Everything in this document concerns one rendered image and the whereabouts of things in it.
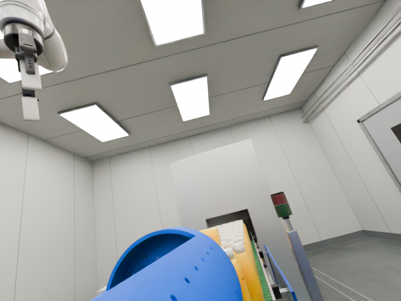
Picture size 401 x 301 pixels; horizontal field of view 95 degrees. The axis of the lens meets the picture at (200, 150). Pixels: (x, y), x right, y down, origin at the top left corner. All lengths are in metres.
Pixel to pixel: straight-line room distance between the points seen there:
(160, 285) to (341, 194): 5.44
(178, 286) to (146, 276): 0.04
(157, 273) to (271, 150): 5.02
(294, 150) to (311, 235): 2.02
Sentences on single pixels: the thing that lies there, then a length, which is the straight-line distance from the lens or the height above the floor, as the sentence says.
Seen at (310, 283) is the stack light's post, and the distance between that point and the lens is 0.95.
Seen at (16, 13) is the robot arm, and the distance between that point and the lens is 0.72.
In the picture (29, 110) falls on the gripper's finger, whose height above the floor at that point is 1.60.
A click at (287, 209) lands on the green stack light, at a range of 0.89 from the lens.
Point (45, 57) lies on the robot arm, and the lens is 0.87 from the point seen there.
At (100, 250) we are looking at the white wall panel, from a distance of 5.51.
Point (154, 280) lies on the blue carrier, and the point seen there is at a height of 1.20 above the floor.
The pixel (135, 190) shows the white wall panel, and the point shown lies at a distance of 5.17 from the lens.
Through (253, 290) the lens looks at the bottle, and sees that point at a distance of 0.78.
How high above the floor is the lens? 1.24
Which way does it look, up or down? 20 degrees up
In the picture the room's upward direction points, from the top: 15 degrees counter-clockwise
